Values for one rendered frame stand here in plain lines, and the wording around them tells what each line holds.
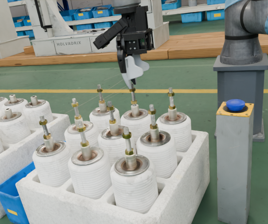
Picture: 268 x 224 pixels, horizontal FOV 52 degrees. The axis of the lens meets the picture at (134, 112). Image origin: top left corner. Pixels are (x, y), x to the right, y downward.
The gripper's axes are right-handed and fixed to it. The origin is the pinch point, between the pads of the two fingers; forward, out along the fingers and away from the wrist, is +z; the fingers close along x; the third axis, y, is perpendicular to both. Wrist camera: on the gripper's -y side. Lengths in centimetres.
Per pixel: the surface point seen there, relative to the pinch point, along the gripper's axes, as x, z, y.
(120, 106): 64, 35, -34
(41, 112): 5.0, 12.2, -38.2
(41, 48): 188, 18, -176
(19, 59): 181, 28, -206
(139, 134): -4.5, 14.3, 2.4
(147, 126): -2.4, 12.6, 4.7
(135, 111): -1.1, 8.5, 1.1
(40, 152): -23.8, 9.8, -16.4
